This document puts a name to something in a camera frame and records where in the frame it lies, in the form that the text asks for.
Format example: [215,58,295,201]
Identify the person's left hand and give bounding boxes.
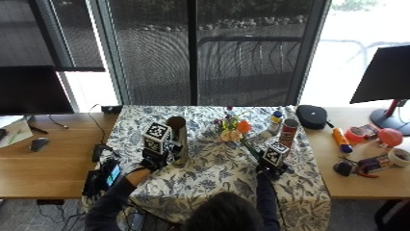
[139,140,186,172]

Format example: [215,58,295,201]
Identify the person's right hand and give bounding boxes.
[256,156,291,181]

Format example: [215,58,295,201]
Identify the brown metal vase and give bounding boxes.
[166,115,190,167]

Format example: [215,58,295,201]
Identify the artificial flower bouquet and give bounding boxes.
[214,105,263,161]

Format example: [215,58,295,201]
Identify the white marker cube right glove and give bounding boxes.
[261,141,291,168]

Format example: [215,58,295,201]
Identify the white marker cube glove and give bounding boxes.
[143,122,174,156]
[261,141,291,168]

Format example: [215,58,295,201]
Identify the white marker cube left glove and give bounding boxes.
[143,122,174,156]

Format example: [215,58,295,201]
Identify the smartphone with lit screen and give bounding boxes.
[102,159,123,189]

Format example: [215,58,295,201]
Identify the blue floral tablecloth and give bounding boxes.
[82,105,333,231]

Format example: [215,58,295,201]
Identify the red snack can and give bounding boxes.
[279,118,300,149]

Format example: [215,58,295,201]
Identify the small black round device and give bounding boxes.
[332,160,355,178]

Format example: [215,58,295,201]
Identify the the person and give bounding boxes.
[84,156,284,231]

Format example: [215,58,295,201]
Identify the small black box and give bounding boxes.
[100,105,123,115]

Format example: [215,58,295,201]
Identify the black oval case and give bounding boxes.
[295,104,336,131]

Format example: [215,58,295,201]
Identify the orange glue stick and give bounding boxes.
[332,127,356,154]

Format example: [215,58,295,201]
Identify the red tape roll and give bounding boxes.
[344,126,367,144]

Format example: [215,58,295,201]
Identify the purple packet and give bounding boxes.
[357,153,395,173]

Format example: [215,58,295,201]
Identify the black computer mouse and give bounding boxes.
[28,137,52,153]

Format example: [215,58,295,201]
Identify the red balloon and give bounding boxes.
[377,127,405,148]

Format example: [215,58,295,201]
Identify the white tape roll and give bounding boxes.
[388,147,410,168]

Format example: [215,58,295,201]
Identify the black chair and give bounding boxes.
[373,198,410,231]

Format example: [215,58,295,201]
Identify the white paper sheet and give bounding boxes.
[0,115,35,149]

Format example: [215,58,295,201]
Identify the black monitor with red stand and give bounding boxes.
[349,44,410,137]

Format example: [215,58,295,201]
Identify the black cable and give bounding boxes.
[87,103,108,146]

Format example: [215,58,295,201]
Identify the red handled pliers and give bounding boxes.
[339,156,381,179]

